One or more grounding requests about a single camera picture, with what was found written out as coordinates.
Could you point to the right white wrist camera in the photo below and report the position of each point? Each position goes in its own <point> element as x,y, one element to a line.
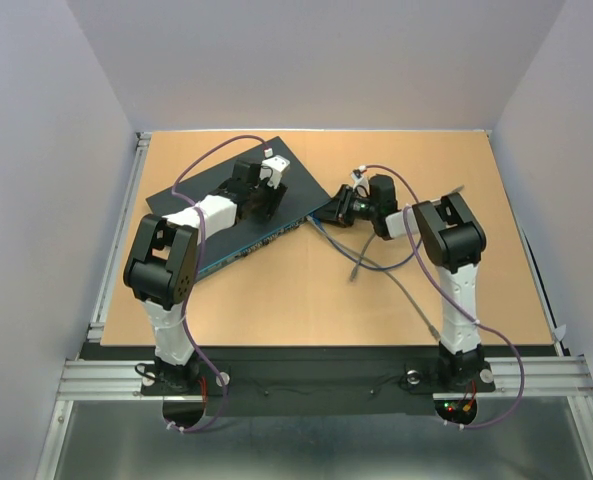
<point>360,180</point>

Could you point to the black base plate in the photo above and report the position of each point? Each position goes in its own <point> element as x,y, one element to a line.
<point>319,381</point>

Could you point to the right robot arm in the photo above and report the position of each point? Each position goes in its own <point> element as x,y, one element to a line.
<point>453,240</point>

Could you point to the grey ethernet cable long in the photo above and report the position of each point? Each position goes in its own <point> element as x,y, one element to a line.
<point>363,250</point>

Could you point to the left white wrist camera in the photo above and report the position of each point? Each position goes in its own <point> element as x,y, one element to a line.
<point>273,169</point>

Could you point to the aluminium left side rail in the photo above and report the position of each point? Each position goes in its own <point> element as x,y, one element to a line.
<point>99,314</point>

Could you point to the aluminium front rail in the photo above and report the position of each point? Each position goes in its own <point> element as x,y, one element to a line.
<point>83,380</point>

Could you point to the aluminium rail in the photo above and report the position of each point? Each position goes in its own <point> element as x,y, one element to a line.
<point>83,380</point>
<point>99,314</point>

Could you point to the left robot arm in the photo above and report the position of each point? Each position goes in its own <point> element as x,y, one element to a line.
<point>163,262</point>

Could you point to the metal sheet panel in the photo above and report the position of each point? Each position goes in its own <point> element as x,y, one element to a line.
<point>128,440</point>

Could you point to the grey ethernet cable short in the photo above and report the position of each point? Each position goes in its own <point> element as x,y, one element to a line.
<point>430,326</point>

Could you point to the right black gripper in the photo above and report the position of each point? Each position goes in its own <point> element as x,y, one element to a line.
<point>336,210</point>

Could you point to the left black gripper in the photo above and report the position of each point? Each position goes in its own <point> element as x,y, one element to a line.
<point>274,197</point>

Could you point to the dark blue network switch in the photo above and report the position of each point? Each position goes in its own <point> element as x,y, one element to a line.
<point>304,195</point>

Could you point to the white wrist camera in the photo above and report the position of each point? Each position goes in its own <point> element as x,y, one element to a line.
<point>273,169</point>
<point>360,180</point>

